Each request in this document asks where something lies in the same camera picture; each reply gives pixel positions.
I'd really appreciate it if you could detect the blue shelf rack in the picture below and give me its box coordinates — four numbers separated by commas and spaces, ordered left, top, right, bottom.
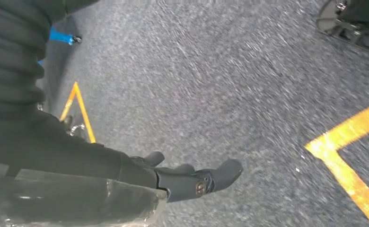
37, 26, 83, 68

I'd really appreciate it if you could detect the black stool chrome base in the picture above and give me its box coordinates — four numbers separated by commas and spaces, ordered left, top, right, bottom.
66, 122, 87, 137

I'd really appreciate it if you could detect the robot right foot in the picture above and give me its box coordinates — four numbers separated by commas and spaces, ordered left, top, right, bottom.
316, 0, 369, 59

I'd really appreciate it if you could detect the robot right leg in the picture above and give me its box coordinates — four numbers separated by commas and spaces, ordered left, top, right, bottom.
339, 0, 369, 25

